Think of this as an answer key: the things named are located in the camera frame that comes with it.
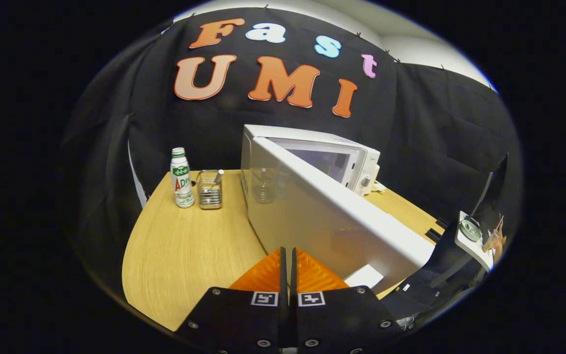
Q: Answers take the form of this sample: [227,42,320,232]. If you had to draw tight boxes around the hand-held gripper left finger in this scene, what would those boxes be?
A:
[175,247,289,354]

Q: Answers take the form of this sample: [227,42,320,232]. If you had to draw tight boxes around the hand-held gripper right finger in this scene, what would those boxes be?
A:
[289,247,404,354]

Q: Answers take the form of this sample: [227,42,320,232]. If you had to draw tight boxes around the white microwave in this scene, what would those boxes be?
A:
[240,124,435,295]

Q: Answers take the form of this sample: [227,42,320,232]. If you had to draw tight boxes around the white side table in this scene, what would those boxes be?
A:
[455,211,495,272]

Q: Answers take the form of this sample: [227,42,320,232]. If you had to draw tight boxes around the white bottle with green label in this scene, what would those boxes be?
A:
[170,147,196,208]

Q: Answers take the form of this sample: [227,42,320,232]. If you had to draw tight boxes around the black monitor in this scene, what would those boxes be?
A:
[470,153,509,232]

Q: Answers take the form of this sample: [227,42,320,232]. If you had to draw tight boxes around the black backdrop cloth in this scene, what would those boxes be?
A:
[62,7,522,276]

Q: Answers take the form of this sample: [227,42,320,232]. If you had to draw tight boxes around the metal wire basket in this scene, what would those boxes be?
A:
[196,170,224,210]

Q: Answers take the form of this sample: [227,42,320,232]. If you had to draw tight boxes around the grey table bracket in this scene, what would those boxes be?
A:
[425,219,449,244]

